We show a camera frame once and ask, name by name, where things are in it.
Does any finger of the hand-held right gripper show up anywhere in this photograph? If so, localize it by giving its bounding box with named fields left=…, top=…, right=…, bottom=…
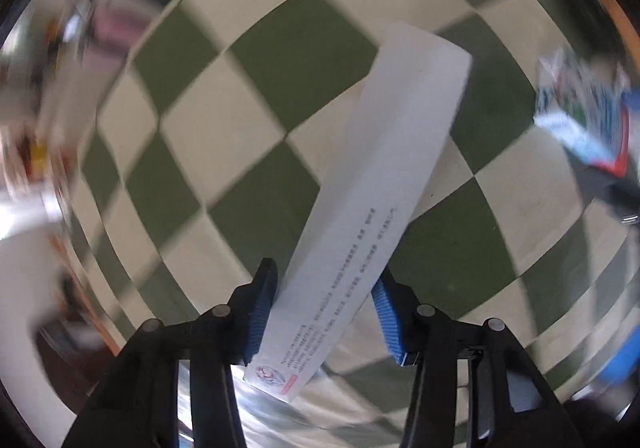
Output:
left=621, top=88, right=640, bottom=121
left=575, top=163, right=640, bottom=229

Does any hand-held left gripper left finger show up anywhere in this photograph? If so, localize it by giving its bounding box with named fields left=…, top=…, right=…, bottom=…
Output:
left=60, top=258, right=278, bottom=448

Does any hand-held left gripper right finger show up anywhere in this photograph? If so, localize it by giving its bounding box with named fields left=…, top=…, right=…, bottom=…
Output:
left=371, top=268, right=583, bottom=448

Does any small blue red carton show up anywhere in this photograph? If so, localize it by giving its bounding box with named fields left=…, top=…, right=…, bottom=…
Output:
left=532, top=48, right=633, bottom=176

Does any long white box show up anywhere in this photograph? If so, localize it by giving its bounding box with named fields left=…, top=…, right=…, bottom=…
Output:
left=243, top=22, right=473, bottom=401

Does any green white checkered tablecloth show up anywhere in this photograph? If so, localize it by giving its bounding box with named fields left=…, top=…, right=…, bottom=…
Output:
left=65, top=0, right=640, bottom=409

